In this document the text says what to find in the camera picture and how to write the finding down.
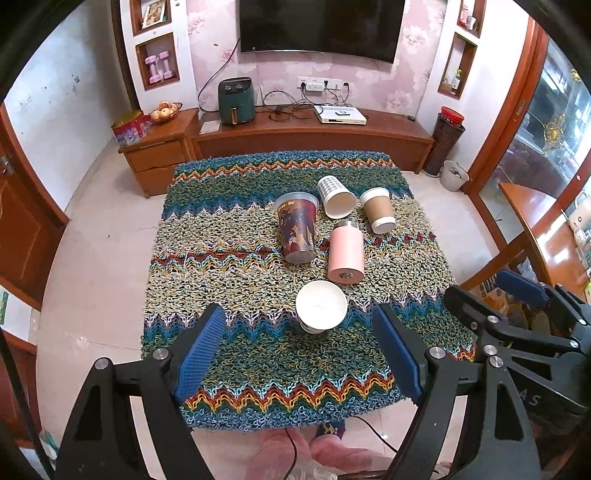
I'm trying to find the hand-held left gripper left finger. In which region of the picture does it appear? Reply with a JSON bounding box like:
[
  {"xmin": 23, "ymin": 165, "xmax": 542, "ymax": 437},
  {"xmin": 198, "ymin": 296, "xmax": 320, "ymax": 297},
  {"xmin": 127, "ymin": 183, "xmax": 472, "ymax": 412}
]
[{"xmin": 54, "ymin": 302, "xmax": 227, "ymax": 480}]

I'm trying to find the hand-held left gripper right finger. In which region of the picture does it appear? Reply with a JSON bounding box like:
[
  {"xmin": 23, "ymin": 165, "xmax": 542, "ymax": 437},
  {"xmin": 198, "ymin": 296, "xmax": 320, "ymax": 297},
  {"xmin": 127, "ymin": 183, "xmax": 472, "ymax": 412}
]
[{"xmin": 371, "ymin": 304, "xmax": 543, "ymax": 480}]

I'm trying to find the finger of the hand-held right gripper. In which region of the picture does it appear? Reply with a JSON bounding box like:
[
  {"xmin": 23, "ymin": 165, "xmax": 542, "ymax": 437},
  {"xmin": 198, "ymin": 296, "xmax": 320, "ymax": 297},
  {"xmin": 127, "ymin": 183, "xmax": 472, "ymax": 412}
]
[
  {"xmin": 444, "ymin": 285, "xmax": 581, "ymax": 366},
  {"xmin": 496, "ymin": 270, "xmax": 591, "ymax": 334}
]

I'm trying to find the white paper cup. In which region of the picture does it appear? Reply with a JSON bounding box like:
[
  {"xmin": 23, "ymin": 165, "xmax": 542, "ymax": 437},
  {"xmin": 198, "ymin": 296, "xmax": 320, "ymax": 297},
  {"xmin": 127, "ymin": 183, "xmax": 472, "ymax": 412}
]
[{"xmin": 295, "ymin": 280, "xmax": 348, "ymax": 336}]

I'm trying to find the pink cup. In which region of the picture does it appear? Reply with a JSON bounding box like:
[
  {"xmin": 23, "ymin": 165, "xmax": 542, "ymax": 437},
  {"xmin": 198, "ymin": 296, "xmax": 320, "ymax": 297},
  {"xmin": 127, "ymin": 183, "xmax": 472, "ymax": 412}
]
[{"xmin": 327, "ymin": 220, "xmax": 365, "ymax": 284}]

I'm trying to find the brown paper cup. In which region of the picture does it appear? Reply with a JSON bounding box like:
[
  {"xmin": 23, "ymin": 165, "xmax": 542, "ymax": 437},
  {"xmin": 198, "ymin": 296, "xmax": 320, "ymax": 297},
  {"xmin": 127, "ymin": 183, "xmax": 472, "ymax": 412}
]
[{"xmin": 359, "ymin": 187, "xmax": 397, "ymax": 234}]

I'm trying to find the dark printed cup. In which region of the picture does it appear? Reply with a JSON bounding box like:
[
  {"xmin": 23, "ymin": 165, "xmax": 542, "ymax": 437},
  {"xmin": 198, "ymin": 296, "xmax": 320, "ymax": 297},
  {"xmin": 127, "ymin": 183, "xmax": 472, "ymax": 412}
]
[{"xmin": 274, "ymin": 192, "xmax": 320, "ymax": 265}]

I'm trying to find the checked paper cup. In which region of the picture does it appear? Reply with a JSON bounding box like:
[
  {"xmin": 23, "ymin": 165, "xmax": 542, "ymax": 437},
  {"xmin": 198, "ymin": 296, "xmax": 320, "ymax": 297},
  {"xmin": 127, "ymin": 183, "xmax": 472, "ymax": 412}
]
[{"xmin": 317, "ymin": 175, "xmax": 358, "ymax": 219}]

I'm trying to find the wooden side table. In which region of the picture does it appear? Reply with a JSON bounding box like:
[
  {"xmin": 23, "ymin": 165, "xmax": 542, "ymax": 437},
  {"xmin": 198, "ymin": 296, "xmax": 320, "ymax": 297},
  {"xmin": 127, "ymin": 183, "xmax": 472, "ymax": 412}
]
[{"xmin": 499, "ymin": 182, "xmax": 591, "ymax": 289}]

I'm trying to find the colourful zigzag knitted blanket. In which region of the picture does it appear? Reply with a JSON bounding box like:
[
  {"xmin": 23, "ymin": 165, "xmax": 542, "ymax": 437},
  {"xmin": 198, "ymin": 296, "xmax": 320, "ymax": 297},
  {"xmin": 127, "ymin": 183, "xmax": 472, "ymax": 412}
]
[{"xmin": 141, "ymin": 150, "xmax": 476, "ymax": 431}]

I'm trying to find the blue patterned slipper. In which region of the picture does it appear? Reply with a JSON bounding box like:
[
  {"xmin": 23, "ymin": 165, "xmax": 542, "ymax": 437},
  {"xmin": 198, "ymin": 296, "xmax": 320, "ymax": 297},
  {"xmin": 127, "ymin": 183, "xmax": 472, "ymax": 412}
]
[{"xmin": 315, "ymin": 419, "xmax": 346, "ymax": 440}]

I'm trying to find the white bucket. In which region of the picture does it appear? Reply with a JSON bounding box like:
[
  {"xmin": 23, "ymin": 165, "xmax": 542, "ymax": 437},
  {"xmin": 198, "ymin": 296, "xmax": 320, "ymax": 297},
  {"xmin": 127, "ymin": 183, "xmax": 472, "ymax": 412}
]
[{"xmin": 439, "ymin": 160, "xmax": 470, "ymax": 193}]

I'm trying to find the person's leg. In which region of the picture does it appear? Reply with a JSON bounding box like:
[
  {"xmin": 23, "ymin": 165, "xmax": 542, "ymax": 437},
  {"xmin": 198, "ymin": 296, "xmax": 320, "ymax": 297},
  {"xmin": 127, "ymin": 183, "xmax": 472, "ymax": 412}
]
[{"xmin": 245, "ymin": 428, "xmax": 393, "ymax": 480}]

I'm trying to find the golden ornament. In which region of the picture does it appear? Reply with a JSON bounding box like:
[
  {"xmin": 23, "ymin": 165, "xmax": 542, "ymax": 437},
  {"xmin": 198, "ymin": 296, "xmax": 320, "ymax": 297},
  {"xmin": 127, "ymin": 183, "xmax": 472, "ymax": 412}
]
[{"xmin": 541, "ymin": 113, "xmax": 574, "ymax": 155}]

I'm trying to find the tall dark bin red lid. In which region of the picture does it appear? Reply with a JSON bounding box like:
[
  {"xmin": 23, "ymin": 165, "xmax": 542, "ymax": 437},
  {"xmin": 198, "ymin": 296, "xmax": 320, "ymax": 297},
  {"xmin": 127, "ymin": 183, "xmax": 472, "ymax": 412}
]
[{"xmin": 422, "ymin": 106, "xmax": 466, "ymax": 177}]

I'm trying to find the wooden side cabinet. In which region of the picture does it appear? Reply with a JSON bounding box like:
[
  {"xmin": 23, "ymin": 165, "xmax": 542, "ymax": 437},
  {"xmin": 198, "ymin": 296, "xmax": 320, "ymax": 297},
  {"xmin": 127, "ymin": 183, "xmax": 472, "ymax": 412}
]
[{"xmin": 118, "ymin": 108, "xmax": 201, "ymax": 199}]

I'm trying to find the wooden door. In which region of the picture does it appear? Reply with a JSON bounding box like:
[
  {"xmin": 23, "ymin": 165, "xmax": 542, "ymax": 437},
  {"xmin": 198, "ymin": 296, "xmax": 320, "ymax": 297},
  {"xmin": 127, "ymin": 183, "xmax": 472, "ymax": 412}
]
[{"xmin": 0, "ymin": 103, "xmax": 71, "ymax": 313}]

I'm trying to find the red tin box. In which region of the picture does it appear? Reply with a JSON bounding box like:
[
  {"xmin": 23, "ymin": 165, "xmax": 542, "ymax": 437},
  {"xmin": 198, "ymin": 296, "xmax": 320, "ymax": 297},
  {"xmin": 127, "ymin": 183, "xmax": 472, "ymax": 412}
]
[{"xmin": 112, "ymin": 111, "xmax": 153, "ymax": 148}]

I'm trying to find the wooden television cabinet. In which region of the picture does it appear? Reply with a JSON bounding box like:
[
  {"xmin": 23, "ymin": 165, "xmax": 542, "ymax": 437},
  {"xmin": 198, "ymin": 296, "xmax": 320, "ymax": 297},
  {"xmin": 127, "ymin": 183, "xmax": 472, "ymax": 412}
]
[{"xmin": 190, "ymin": 107, "xmax": 435, "ymax": 175}]

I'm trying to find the fruit basket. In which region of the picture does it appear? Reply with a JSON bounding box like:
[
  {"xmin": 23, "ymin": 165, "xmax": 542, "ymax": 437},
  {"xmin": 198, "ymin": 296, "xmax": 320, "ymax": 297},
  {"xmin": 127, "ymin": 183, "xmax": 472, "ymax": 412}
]
[{"xmin": 148, "ymin": 101, "xmax": 184, "ymax": 125}]

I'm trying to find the white set-top box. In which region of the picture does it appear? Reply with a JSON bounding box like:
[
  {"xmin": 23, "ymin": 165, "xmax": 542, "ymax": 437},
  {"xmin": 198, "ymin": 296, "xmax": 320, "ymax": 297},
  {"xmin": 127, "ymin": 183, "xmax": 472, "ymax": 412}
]
[{"xmin": 314, "ymin": 104, "xmax": 368, "ymax": 126}]

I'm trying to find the green air fryer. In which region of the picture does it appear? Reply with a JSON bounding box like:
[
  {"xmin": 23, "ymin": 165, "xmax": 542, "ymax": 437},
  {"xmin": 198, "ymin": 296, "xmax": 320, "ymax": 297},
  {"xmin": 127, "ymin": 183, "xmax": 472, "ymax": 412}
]
[{"xmin": 218, "ymin": 77, "xmax": 256, "ymax": 126}]

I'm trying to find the white power strip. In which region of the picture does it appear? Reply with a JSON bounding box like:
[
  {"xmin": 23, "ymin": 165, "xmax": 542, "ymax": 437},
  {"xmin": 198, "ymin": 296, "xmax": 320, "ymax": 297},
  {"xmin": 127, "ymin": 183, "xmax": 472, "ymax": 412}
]
[{"xmin": 298, "ymin": 78, "xmax": 351, "ymax": 92}]

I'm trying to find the black television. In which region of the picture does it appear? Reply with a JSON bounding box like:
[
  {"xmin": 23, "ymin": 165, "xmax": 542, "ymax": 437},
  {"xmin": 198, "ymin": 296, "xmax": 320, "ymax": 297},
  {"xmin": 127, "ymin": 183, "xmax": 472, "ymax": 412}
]
[{"xmin": 238, "ymin": 0, "xmax": 406, "ymax": 64}]

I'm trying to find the thin black cable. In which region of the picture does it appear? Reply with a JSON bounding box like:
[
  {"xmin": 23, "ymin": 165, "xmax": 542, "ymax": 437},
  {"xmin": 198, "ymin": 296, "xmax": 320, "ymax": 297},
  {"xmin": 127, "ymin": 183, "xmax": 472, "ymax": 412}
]
[{"xmin": 281, "ymin": 427, "xmax": 298, "ymax": 480}]

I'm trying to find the picture frame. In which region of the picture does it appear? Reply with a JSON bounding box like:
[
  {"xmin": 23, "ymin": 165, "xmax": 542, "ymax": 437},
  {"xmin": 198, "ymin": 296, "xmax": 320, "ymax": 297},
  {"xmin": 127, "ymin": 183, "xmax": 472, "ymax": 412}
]
[{"xmin": 141, "ymin": 0, "xmax": 167, "ymax": 29}]

